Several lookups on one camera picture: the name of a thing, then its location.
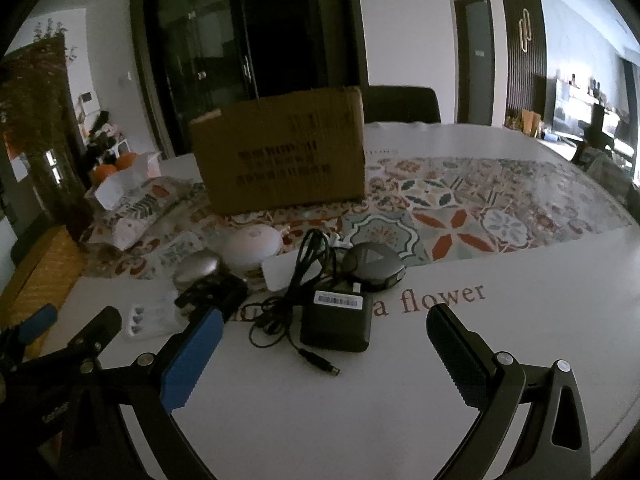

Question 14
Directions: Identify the orange fruit right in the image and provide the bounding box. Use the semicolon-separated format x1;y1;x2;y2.
115;152;138;171

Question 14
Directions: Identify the brown cardboard box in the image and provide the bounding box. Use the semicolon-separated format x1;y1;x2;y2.
189;87;366;214

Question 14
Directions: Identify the black dining chair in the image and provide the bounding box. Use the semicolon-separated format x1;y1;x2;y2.
362;86;442;124

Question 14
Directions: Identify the white round deer night light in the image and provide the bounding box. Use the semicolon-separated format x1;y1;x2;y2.
220;224;283;274

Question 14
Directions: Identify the white tv console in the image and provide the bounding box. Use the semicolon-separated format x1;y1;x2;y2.
504;74;637;162

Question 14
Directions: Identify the patterned floral table mat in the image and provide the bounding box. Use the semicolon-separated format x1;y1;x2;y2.
82;157;631;280

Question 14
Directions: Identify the black adapter cable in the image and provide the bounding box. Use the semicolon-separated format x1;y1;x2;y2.
247;227;343;377

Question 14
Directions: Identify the black power adapter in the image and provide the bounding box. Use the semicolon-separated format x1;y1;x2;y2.
299;282;372;353

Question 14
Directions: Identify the black rounded triangular device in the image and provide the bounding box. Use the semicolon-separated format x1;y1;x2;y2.
341;242;407;292

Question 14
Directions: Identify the dark glass cabinet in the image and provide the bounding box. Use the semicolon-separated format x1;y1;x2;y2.
129;0;367;157

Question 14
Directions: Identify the dark wall panel with ornament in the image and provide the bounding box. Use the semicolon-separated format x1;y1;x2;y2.
502;0;547;116

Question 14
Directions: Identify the orange fruit left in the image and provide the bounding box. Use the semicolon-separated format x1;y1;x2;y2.
90;164;118;188

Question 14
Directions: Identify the orange fruit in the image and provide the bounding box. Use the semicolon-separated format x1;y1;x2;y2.
115;152;138;171
90;164;118;188

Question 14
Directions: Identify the dark interior door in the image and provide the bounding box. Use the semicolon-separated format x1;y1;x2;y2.
454;0;495;126

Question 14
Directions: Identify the silver egg-shaped device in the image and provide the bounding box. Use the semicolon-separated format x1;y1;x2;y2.
172;248;222;292

